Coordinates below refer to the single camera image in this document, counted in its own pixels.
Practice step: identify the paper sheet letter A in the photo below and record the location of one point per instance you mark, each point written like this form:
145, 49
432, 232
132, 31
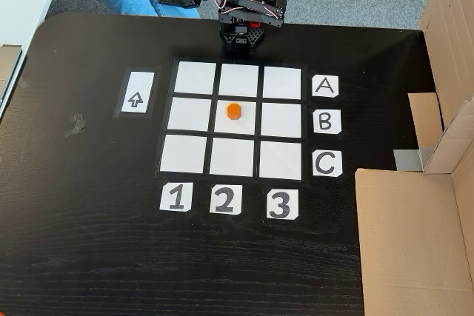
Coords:
325, 86

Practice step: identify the brown cardboard piece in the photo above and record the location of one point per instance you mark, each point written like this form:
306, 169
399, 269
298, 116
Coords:
7, 68

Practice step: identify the paper sheet number 1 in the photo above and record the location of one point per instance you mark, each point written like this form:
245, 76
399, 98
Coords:
176, 197

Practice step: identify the paper sheet number 3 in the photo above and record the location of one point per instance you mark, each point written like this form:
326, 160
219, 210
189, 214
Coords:
282, 204

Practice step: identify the white grid sheet black tape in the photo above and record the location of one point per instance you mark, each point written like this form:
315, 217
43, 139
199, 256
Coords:
189, 112

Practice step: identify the white arrow paper sheet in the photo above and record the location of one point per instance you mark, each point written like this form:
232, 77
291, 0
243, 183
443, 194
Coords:
137, 83

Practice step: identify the paper sheet letter B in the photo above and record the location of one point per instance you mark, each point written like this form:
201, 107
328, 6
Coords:
326, 121

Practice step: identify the paper sheet letter C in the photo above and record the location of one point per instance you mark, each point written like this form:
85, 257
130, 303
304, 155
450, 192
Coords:
326, 163

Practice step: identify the round orange token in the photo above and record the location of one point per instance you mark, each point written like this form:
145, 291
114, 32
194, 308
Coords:
234, 110

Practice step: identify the paper sheet number 2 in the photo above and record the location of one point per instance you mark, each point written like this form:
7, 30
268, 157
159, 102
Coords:
225, 199

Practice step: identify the brown cardboard screen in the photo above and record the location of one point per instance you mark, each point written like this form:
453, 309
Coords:
407, 238

